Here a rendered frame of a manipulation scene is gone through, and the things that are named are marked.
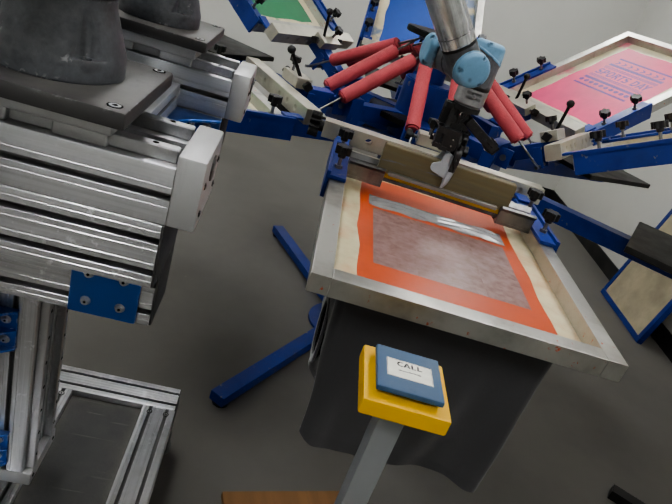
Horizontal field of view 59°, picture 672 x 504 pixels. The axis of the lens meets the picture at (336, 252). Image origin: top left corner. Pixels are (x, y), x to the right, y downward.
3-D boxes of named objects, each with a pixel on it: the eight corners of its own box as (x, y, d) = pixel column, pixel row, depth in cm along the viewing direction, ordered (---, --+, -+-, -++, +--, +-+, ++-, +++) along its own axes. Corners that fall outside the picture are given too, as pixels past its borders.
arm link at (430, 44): (441, 35, 128) (485, 50, 132) (425, 27, 138) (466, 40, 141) (427, 71, 132) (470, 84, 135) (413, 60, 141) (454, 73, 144)
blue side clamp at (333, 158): (338, 202, 145) (347, 176, 142) (319, 196, 145) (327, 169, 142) (344, 165, 172) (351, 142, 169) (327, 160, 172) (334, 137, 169)
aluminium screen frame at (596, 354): (618, 382, 106) (629, 366, 104) (305, 290, 101) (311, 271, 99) (519, 215, 176) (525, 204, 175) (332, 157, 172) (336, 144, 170)
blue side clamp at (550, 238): (548, 266, 150) (561, 243, 147) (530, 261, 149) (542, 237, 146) (521, 221, 177) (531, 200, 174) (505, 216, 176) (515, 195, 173)
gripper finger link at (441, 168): (423, 182, 152) (435, 147, 149) (444, 189, 153) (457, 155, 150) (424, 184, 149) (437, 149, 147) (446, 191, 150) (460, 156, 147)
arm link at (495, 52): (469, 33, 140) (500, 43, 143) (451, 78, 145) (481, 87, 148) (482, 39, 134) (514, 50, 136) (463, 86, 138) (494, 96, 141)
